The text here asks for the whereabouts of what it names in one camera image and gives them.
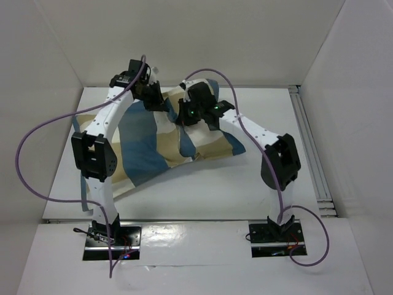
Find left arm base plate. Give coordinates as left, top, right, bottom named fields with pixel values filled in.
left=73, top=226, right=142, bottom=261

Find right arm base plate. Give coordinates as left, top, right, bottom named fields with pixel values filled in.
left=245, top=220, right=307, bottom=258

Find aluminium rail front edge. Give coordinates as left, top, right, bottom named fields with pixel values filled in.
left=42, top=218, right=267, bottom=224

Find aluminium rail right side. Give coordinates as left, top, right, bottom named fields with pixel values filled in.
left=289, top=85, right=339, bottom=218

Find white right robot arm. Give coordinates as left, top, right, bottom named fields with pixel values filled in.
left=176, top=81, right=301, bottom=241

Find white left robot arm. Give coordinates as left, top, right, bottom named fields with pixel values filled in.
left=71, top=56, right=169, bottom=245

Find blue beige patchwork pillowcase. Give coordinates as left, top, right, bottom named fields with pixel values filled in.
left=72, top=79, right=247, bottom=213

